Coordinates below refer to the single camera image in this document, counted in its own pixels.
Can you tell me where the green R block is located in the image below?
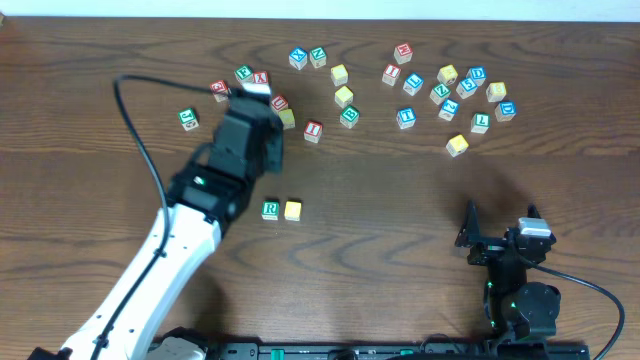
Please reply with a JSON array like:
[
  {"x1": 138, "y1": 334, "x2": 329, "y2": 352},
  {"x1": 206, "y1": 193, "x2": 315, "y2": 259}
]
[{"x1": 261, "y1": 200, "x2": 280, "y2": 221}]

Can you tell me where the yellow O block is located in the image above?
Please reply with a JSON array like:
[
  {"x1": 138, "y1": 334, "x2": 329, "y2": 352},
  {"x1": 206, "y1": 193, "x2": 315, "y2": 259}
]
[{"x1": 284, "y1": 201, "x2": 302, "y2": 221}]

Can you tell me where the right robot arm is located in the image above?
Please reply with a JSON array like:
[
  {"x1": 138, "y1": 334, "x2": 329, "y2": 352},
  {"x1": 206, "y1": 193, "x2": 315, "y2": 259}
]
[{"x1": 455, "y1": 201, "x2": 561, "y2": 359}]

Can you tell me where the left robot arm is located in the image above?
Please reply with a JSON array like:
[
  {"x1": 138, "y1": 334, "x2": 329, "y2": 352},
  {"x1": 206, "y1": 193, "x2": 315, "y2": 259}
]
[{"x1": 30, "y1": 90, "x2": 283, "y2": 359}]

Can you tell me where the yellow K side block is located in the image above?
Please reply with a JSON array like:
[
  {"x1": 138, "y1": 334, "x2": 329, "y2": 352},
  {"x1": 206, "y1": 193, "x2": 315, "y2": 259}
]
[{"x1": 278, "y1": 109, "x2": 296, "y2": 130}]

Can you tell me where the red U block upper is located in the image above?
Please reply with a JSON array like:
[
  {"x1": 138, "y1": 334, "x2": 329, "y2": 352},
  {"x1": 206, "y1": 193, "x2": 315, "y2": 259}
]
[{"x1": 270, "y1": 95, "x2": 289, "y2": 113}]

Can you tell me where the red G block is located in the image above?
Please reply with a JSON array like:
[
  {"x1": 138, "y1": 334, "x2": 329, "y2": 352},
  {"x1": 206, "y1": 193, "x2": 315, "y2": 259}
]
[{"x1": 210, "y1": 80, "x2": 230, "y2": 102}]

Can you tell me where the red I block centre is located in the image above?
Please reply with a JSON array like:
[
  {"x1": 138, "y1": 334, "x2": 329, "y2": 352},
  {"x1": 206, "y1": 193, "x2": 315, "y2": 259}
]
[{"x1": 303, "y1": 121, "x2": 323, "y2": 143}]

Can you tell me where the red i block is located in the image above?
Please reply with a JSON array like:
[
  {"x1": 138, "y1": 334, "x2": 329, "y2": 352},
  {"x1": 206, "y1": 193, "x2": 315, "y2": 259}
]
[
  {"x1": 382, "y1": 64, "x2": 401, "y2": 86},
  {"x1": 303, "y1": 121, "x2": 323, "y2": 143}
]

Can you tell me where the red Y block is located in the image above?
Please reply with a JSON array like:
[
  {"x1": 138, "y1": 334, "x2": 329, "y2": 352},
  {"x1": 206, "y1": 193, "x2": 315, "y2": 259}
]
[{"x1": 253, "y1": 71, "x2": 270, "y2": 85}]

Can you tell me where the green J block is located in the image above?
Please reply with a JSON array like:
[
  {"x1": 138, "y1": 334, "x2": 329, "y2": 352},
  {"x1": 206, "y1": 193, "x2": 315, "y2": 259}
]
[{"x1": 178, "y1": 108, "x2": 199, "y2": 131}]

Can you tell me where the green F block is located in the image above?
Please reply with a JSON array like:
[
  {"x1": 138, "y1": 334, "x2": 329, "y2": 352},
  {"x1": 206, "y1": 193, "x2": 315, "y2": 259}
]
[{"x1": 234, "y1": 64, "x2": 254, "y2": 84}]

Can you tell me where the blue X block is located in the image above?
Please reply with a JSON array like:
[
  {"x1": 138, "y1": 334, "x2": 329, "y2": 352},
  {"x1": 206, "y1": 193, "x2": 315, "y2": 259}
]
[{"x1": 288, "y1": 47, "x2": 308, "y2": 70}]

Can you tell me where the green B block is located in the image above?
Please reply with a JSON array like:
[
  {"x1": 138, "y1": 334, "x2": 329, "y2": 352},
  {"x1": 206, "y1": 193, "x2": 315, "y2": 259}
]
[{"x1": 340, "y1": 105, "x2": 360, "y2": 129}]

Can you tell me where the green L block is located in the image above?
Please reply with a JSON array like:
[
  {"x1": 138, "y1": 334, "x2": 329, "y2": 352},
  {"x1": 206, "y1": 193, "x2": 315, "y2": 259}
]
[{"x1": 470, "y1": 113, "x2": 491, "y2": 134}]

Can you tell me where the yellow block mid centre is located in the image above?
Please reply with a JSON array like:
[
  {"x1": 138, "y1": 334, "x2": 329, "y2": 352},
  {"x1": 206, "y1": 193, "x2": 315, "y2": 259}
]
[{"x1": 334, "y1": 85, "x2": 354, "y2": 108}]

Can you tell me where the blue D block right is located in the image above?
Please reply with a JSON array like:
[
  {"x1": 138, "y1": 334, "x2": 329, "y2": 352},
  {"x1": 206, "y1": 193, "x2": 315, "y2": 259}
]
[{"x1": 495, "y1": 101, "x2": 517, "y2": 122}]

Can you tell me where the blue d block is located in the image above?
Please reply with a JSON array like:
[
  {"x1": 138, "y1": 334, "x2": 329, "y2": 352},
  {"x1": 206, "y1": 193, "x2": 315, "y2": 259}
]
[
  {"x1": 466, "y1": 66, "x2": 487, "y2": 87},
  {"x1": 495, "y1": 101, "x2": 517, "y2": 122}
]

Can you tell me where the green N block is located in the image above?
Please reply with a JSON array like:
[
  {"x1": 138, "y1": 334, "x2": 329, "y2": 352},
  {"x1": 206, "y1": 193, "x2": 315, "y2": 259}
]
[{"x1": 309, "y1": 47, "x2": 327, "y2": 69}]

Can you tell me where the yellow block upper centre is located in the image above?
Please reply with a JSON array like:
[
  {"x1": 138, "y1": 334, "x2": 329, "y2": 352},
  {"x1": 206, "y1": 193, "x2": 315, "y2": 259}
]
[{"x1": 330, "y1": 64, "x2": 349, "y2": 86}]

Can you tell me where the yellow block far right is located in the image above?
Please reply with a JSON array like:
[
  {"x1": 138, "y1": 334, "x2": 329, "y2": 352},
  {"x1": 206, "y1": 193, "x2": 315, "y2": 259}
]
[{"x1": 486, "y1": 82, "x2": 507, "y2": 103}]

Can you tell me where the blue Z block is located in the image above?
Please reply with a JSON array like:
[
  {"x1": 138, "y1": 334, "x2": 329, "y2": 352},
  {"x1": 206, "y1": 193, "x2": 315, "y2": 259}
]
[{"x1": 438, "y1": 99, "x2": 459, "y2": 121}]

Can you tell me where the blue T block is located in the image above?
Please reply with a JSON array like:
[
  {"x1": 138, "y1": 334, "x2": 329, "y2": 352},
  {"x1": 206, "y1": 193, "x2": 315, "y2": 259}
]
[{"x1": 396, "y1": 107, "x2": 417, "y2": 129}]

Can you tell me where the blue S block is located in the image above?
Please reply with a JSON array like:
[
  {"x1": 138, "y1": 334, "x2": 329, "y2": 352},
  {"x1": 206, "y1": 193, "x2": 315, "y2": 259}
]
[{"x1": 456, "y1": 78, "x2": 478, "y2": 99}]

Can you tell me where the green Z block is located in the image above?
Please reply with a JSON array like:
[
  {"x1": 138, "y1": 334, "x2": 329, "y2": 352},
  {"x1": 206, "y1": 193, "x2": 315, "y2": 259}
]
[{"x1": 430, "y1": 83, "x2": 451, "y2": 105}]

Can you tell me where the blue D block upper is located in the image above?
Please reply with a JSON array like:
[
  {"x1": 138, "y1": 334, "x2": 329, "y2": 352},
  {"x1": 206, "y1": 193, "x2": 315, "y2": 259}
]
[{"x1": 466, "y1": 66, "x2": 487, "y2": 87}]

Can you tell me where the red I block right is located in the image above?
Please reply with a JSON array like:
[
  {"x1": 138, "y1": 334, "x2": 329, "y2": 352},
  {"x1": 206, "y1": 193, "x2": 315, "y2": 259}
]
[{"x1": 382, "y1": 64, "x2": 401, "y2": 86}]

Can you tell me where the yellow block ball side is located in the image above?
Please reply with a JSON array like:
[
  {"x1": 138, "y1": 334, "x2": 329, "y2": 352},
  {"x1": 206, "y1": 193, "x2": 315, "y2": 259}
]
[{"x1": 437, "y1": 64, "x2": 458, "y2": 86}]

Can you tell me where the blue L block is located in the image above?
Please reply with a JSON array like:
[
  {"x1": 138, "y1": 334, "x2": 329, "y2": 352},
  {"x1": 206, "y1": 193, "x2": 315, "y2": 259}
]
[{"x1": 403, "y1": 73, "x2": 424, "y2": 96}]

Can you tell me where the red H block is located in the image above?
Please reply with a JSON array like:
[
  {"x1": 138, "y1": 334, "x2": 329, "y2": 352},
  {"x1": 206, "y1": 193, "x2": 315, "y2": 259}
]
[{"x1": 394, "y1": 43, "x2": 413, "y2": 65}]

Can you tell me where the black mounting rail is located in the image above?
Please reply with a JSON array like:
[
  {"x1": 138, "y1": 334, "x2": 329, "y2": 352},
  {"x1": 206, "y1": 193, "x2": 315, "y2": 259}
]
[{"x1": 149, "y1": 341, "x2": 592, "y2": 360}]

